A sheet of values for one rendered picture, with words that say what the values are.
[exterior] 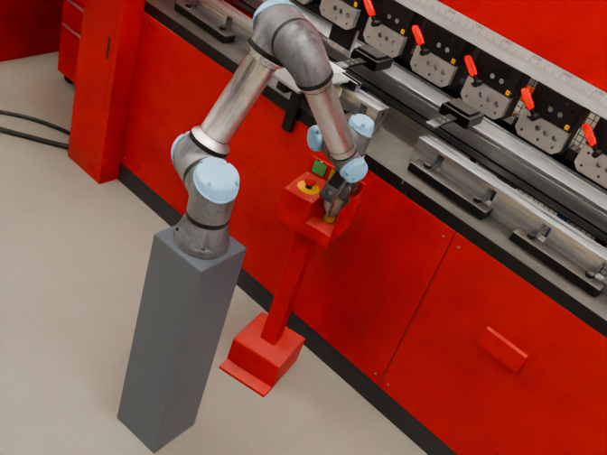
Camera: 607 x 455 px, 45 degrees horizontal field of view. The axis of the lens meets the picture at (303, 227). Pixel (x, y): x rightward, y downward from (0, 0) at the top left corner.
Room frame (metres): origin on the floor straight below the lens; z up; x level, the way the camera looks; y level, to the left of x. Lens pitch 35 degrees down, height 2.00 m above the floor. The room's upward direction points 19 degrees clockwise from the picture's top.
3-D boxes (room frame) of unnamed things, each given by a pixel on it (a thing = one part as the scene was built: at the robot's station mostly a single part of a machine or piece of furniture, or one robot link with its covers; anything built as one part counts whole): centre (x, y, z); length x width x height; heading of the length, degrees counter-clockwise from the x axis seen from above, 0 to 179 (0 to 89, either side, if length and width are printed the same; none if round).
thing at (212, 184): (1.56, 0.25, 0.94); 0.13 x 0.12 x 0.14; 36
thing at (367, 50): (2.58, 0.01, 1.01); 0.26 x 0.12 x 0.05; 149
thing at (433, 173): (2.09, -0.40, 0.89); 0.30 x 0.05 x 0.03; 59
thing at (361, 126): (1.94, -0.06, 1.03); 0.09 x 0.08 x 0.11; 126
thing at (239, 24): (2.74, 0.56, 0.92); 0.50 x 0.06 x 0.10; 59
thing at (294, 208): (1.98, -0.02, 0.75); 0.20 x 0.16 x 0.18; 72
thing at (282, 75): (2.32, 0.17, 1.00); 0.26 x 0.18 x 0.01; 149
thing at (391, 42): (2.36, -0.06, 1.24); 0.15 x 0.09 x 0.17; 59
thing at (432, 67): (2.25, -0.23, 1.24); 0.15 x 0.09 x 0.17; 59
